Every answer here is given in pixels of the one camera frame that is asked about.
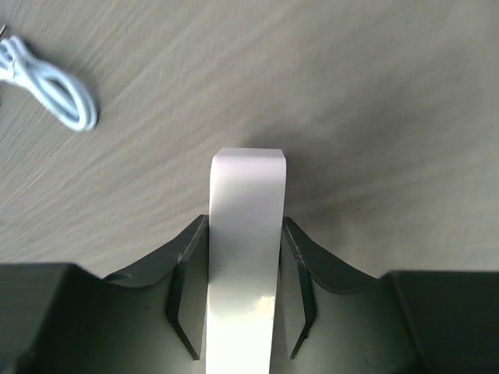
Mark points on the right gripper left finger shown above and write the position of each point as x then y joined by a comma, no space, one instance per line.
147,317

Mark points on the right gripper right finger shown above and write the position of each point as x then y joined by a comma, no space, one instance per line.
338,319

